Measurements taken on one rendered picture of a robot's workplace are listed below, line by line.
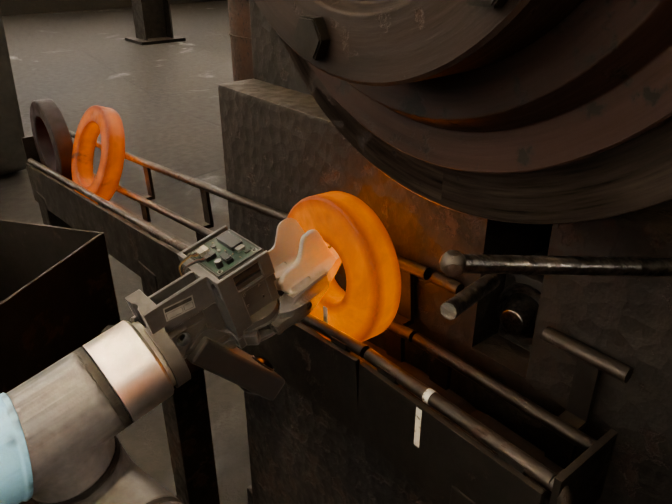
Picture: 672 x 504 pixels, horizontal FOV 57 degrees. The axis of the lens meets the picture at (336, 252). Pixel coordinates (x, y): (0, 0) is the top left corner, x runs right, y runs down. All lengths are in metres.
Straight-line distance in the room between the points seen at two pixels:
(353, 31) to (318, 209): 0.29
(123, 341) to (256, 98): 0.38
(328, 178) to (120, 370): 0.31
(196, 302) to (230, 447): 1.01
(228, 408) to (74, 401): 1.12
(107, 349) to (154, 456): 1.02
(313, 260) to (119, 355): 0.19
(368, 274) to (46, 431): 0.29
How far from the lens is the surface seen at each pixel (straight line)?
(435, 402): 0.52
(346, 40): 0.35
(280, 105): 0.74
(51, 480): 0.54
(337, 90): 0.47
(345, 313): 0.61
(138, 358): 0.51
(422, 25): 0.31
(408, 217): 0.61
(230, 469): 1.47
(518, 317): 0.57
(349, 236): 0.58
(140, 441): 1.57
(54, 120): 1.36
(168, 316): 0.52
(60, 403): 0.51
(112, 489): 0.57
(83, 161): 1.33
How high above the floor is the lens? 1.05
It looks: 27 degrees down
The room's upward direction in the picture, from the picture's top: straight up
